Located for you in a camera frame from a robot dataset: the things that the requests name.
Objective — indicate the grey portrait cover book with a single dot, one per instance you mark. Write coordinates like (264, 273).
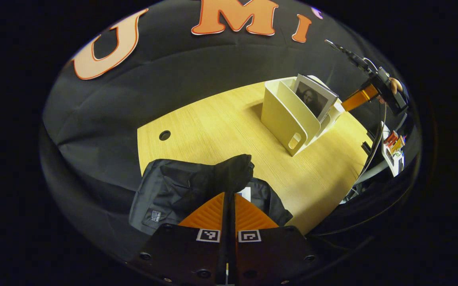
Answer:
(312, 99)

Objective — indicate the small red container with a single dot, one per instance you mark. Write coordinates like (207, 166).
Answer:
(391, 138)

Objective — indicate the black schoolbag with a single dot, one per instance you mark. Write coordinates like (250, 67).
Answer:
(173, 186)

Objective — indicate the white bookshelf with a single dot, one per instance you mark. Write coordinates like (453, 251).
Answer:
(284, 119)

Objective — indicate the small orange container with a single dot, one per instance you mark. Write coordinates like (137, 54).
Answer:
(399, 144)

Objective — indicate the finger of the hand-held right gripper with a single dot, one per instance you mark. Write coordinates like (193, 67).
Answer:
(358, 98)

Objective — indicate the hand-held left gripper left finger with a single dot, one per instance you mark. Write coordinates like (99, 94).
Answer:
(181, 254)

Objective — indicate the black table bracket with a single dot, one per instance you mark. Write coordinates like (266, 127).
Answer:
(367, 147)

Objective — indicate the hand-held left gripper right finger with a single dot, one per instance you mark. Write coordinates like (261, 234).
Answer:
(272, 254)

